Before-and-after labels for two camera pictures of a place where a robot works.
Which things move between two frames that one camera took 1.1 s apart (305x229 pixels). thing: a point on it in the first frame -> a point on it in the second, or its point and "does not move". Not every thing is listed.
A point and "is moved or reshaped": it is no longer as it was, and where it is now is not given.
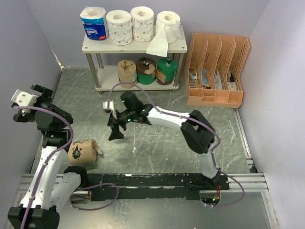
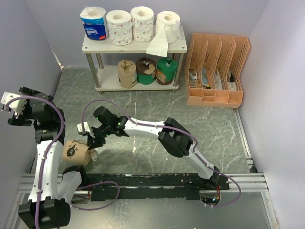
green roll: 146,69 does not move
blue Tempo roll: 94,22 does not move
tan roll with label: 127,73 does not move
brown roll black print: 82,151 is moved or reshaped
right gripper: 114,122 -> 94,142
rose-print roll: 119,26 does not move
